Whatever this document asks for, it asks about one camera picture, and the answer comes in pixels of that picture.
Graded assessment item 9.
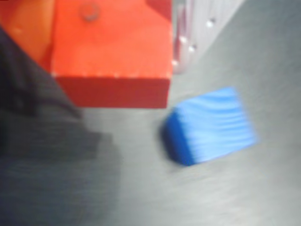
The red cube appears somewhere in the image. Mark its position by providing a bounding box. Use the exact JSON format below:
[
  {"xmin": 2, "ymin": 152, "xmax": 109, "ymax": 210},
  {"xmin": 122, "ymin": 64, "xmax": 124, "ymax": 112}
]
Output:
[{"xmin": 50, "ymin": 0, "xmax": 174, "ymax": 109}]

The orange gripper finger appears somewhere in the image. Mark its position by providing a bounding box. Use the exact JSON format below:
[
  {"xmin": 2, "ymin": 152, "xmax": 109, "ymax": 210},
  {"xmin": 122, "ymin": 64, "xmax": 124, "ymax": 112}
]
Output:
[{"xmin": 0, "ymin": 0, "xmax": 56, "ymax": 77}]

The black felt mat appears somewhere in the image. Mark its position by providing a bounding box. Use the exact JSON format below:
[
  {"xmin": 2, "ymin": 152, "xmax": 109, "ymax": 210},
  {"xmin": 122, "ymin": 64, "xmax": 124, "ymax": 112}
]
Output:
[{"xmin": 0, "ymin": 0, "xmax": 301, "ymax": 226}]

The blue cube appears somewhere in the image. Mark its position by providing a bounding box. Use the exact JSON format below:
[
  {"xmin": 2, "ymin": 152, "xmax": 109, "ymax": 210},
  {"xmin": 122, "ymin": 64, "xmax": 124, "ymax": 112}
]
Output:
[{"xmin": 160, "ymin": 86, "xmax": 260, "ymax": 167}]

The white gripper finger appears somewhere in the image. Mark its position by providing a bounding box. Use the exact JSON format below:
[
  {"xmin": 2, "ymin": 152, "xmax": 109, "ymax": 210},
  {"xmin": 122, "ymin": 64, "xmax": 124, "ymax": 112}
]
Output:
[{"xmin": 172, "ymin": 0, "xmax": 246, "ymax": 75}]

